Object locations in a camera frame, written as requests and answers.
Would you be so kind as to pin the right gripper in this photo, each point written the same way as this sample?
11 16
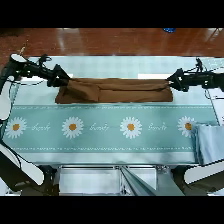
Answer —
179 80

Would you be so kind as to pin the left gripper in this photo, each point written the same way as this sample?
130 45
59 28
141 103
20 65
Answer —
57 76

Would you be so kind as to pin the brown shirt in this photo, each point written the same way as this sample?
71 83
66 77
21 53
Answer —
126 93

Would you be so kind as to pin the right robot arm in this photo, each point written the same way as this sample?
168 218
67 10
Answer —
206 80

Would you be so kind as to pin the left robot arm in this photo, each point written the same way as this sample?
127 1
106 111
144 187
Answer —
20 68

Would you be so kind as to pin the light blue garment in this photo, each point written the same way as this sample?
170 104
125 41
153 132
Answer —
210 143

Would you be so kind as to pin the silver frame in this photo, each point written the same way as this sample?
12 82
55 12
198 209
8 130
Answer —
133 180

